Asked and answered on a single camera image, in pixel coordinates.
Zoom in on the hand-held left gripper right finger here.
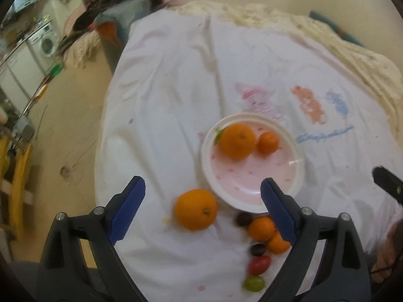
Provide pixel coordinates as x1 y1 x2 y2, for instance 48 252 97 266
260 178 372 302

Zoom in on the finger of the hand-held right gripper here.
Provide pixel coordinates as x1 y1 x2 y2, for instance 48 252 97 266
373 165 403 208

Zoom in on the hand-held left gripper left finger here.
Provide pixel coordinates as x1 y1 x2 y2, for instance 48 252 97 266
36 176 146 302

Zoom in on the small mandarin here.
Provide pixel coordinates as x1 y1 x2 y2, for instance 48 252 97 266
247 216 278 242
267 232 291 255
257 131 280 155

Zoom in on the white pink dotted plate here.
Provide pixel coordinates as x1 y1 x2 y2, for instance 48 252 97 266
200 112 305 213

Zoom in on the red cherry tomato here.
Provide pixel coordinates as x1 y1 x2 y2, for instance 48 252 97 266
247 255 272 276

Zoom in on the large orange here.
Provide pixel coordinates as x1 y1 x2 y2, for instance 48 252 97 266
214 124 256 160
174 189 218 231

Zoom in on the green grape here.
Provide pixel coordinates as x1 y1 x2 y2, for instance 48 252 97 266
244 275 265 292

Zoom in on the yellow wooden rack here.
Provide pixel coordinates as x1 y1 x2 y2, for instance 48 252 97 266
0 135 33 240

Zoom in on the white printed bed sheet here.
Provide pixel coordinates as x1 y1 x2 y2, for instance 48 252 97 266
94 8 403 302

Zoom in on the grey box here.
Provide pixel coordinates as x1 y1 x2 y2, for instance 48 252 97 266
13 115 35 142

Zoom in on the cream fringed cloth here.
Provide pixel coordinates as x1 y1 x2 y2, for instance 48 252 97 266
64 33 103 68

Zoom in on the teal cloth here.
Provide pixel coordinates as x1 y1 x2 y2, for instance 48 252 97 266
309 10 366 47

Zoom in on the white cabinet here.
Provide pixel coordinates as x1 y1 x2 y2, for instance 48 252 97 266
0 50 48 107

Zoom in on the white washing machine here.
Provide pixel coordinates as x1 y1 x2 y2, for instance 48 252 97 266
27 22 62 59

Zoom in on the blue-grey cushion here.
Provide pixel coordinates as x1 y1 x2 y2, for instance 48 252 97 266
94 0 152 76

